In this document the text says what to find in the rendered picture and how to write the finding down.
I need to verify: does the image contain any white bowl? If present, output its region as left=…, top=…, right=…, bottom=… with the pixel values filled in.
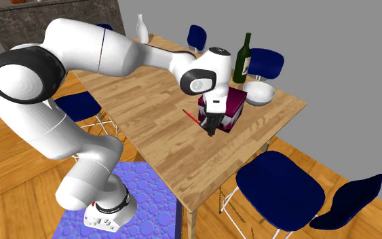
left=242, top=81, right=277, bottom=107

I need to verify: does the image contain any wooden table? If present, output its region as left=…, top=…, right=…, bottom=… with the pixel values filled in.
left=69, top=33, right=308, bottom=239

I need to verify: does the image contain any maroon and white box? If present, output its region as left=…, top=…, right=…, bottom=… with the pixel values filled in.
left=197, top=86, right=248, bottom=134

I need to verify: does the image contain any red pen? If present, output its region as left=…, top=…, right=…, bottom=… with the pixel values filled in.
left=182, top=109, right=201, bottom=126

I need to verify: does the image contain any blue chair with white legs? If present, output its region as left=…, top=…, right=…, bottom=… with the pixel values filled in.
left=247, top=48, right=285, bottom=82
left=96, top=22, right=115, bottom=33
left=218, top=150, right=382, bottom=239
left=54, top=90, right=119, bottom=137
left=187, top=24, right=208, bottom=55

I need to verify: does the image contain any green wine bottle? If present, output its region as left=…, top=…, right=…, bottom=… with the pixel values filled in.
left=232, top=32, right=253, bottom=85

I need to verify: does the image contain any white slender vase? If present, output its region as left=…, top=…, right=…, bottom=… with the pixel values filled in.
left=136, top=14, right=150, bottom=45

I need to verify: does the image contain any dark marble counter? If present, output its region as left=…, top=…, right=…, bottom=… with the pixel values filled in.
left=0, top=0, right=127, bottom=52

